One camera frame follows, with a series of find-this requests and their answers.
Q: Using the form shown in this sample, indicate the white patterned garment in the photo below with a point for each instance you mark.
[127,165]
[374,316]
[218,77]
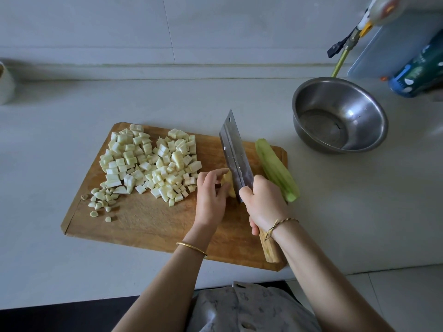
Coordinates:
[249,311]

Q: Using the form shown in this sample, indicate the peeled yellow potato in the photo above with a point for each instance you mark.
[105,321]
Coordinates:
[227,184]

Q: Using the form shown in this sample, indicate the person's left hand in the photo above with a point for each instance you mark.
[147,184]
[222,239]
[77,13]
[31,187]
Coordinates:
[211,202]

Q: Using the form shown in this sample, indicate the deep stainless steel bowl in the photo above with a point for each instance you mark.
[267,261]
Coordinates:
[363,103]

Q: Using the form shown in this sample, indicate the white bowl of noodles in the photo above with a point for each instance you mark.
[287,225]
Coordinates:
[5,83]

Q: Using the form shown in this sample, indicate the wooden cutting board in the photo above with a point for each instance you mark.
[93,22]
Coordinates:
[145,224]

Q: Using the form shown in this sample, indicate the light blue plastic board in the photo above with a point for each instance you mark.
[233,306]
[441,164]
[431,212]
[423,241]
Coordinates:
[391,51]

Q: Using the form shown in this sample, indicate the person's right hand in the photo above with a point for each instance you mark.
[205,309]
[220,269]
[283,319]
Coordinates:
[266,200]

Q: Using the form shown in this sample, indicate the peeled green cucumber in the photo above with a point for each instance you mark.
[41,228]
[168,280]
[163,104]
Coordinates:
[275,168]

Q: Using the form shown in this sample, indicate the gold bangle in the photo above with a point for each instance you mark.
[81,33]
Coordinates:
[191,248]

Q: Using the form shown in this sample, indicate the dark green bottle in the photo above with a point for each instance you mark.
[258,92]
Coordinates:
[421,76]

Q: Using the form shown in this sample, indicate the person's right forearm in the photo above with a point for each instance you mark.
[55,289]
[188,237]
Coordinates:
[329,283]

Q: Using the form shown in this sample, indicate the pile of white diced vegetable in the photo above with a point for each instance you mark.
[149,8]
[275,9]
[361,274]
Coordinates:
[173,166]

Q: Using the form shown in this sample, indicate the pile of garlic cloves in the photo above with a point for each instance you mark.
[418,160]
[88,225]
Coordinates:
[99,202]

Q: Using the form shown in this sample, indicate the person's left forearm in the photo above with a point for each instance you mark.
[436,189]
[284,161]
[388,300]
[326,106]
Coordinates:
[163,287]

